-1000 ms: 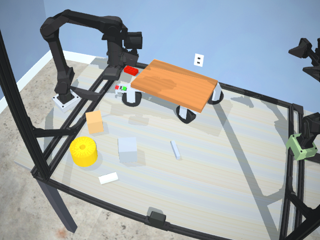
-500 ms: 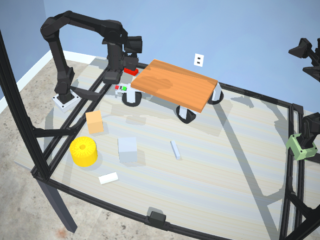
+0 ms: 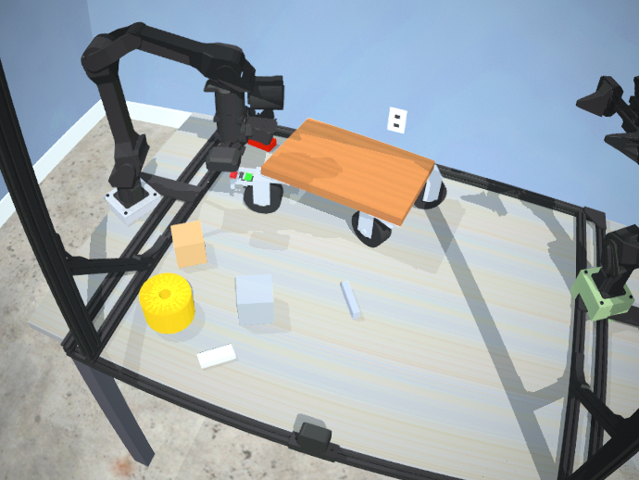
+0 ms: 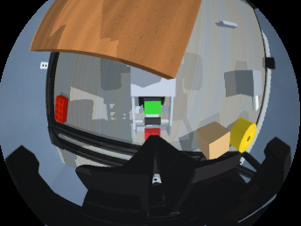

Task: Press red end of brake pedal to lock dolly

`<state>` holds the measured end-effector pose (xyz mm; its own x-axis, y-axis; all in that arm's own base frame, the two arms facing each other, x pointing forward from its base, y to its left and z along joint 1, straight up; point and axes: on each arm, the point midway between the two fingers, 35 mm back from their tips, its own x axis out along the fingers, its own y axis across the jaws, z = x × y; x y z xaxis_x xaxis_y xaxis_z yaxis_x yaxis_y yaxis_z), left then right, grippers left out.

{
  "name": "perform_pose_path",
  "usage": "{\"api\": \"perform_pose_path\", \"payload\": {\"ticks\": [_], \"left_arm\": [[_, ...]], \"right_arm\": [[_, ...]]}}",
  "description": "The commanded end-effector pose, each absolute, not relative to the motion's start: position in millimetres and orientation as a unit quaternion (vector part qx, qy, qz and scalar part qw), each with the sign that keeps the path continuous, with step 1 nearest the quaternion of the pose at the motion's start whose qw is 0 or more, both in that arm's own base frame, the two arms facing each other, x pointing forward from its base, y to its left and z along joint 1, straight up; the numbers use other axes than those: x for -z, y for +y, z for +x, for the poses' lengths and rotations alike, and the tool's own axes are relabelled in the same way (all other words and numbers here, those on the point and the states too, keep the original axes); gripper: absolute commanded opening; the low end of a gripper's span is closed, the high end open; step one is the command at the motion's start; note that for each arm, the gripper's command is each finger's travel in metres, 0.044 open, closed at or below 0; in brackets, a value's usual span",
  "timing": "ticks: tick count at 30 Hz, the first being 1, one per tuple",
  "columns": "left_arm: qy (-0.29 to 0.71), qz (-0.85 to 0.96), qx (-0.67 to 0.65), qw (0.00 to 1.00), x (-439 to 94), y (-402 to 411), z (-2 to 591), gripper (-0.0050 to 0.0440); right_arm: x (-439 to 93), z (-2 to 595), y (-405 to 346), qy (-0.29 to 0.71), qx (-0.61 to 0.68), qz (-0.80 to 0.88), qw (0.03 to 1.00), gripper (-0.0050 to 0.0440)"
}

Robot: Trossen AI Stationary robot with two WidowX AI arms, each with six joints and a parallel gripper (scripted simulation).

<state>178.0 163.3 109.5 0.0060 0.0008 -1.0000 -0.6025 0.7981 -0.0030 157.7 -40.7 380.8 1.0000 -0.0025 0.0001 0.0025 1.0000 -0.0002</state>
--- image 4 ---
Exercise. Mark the white rectangular block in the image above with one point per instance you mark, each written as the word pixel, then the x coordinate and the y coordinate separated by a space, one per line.
pixel 255 100

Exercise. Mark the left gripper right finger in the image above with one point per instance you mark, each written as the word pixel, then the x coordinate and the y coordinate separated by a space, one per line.
pixel 179 172

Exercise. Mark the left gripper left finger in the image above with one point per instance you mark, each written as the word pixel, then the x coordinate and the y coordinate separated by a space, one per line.
pixel 134 177

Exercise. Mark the red toy brick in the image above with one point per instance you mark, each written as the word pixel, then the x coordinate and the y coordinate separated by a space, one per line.
pixel 61 108

